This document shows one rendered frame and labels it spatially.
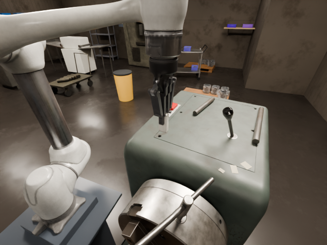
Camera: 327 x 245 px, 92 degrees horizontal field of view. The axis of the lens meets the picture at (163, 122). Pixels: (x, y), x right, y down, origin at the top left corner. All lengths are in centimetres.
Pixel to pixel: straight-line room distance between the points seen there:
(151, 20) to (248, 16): 647
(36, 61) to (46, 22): 28
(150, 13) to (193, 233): 48
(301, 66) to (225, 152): 459
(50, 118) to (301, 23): 477
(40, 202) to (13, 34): 63
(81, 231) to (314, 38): 503
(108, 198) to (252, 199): 80
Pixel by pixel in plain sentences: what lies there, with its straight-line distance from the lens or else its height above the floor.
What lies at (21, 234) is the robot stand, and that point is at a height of 75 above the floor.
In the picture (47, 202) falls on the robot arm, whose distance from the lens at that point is 90.
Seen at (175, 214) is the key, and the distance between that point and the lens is 37.
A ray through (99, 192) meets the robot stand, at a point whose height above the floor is 75.
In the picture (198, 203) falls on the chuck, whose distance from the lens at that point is 48.
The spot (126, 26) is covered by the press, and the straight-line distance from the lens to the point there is 671.
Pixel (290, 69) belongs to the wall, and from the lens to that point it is 504.
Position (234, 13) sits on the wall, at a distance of 680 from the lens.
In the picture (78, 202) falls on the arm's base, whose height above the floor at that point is 82.
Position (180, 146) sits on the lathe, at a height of 125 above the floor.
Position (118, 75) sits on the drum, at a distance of 356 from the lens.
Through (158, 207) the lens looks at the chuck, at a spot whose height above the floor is 123.
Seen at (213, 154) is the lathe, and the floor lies 126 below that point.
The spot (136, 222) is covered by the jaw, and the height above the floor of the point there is 120.
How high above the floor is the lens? 163
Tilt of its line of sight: 34 degrees down
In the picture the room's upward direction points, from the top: straight up
